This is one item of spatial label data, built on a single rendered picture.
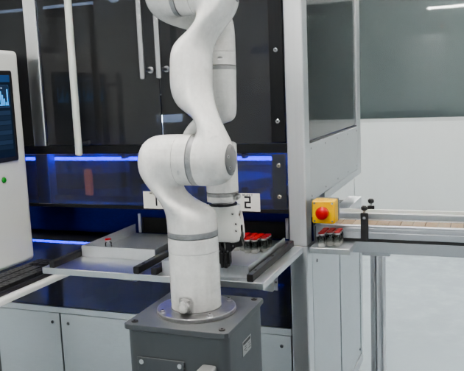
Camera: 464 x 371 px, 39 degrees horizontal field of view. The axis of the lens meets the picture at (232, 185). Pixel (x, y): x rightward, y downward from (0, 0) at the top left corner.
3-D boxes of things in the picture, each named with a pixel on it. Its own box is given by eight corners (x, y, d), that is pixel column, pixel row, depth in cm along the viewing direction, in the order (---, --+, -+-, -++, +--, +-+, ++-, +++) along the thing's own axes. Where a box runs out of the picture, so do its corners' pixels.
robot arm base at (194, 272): (218, 327, 144) (214, 246, 142) (142, 319, 151) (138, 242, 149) (247, 300, 162) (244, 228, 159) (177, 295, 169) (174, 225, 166)
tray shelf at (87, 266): (123, 238, 239) (123, 232, 239) (308, 246, 214) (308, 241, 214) (42, 273, 195) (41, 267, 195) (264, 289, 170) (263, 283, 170)
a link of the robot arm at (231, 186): (198, 193, 169) (231, 193, 166) (196, 143, 167) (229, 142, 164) (211, 188, 177) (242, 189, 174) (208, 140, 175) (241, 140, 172)
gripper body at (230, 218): (245, 197, 173) (247, 238, 175) (210, 196, 177) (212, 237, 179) (236, 202, 166) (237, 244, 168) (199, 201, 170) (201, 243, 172)
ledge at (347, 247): (319, 243, 219) (319, 237, 219) (357, 244, 214) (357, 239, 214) (308, 252, 206) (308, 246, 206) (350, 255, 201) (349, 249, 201)
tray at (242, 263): (209, 244, 215) (209, 234, 214) (285, 248, 205) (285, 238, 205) (162, 272, 184) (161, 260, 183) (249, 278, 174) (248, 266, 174)
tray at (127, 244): (135, 233, 237) (134, 224, 237) (200, 236, 228) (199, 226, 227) (82, 256, 206) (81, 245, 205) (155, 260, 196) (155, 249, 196)
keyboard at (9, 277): (39, 263, 228) (38, 257, 228) (71, 266, 223) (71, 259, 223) (-50, 298, 192) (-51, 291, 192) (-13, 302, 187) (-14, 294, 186)
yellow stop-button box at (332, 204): (317, 218, 210) (317, 196, 209) (339, 219, 208) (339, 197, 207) (311, 223, 203) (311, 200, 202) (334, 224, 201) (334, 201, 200)
